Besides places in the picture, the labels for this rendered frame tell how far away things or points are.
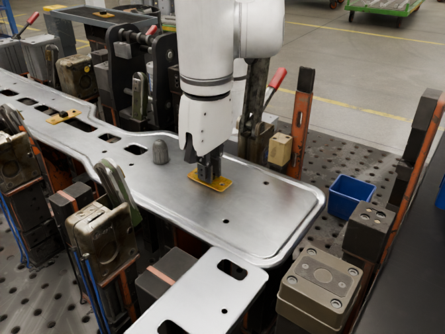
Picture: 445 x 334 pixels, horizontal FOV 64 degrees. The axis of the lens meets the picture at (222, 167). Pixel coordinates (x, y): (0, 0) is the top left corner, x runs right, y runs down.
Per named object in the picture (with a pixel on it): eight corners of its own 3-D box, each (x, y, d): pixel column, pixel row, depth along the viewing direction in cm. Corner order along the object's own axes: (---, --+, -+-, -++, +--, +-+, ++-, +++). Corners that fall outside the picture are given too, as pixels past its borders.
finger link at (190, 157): (197, 112, 59) (210, 127, 63) (175, 154, 58) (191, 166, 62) (202, 114, 58) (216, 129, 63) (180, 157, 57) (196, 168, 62)
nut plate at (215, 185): (185, 176, 69) (185, 171, 68) (198, 167, 71) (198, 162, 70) (221, 192, 65) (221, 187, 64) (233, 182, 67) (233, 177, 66)
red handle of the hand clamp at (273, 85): (238, 122, 74) (273, 63, 78) (242, 128, 76) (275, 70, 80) (255, 128, 72) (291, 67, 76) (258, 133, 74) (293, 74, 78)
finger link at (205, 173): (198, 146, 64) (200, 176, 68) (187, 154, 62) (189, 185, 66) (212, 151, 62) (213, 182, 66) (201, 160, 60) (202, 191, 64)
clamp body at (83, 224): (91, 348, 72) (42, 219, 53) (135, 306, 80) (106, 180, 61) (121, 376, 68) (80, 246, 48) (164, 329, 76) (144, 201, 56)
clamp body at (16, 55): (13, 132, 146) (-20, 42, 126) (39, 122, 154) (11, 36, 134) (26, 140, 142) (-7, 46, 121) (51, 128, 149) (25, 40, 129)
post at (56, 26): (69, 122, 153) (40, 12, 129) (85, 116, 158) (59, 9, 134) (81, 128, 150) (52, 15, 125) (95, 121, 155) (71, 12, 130)
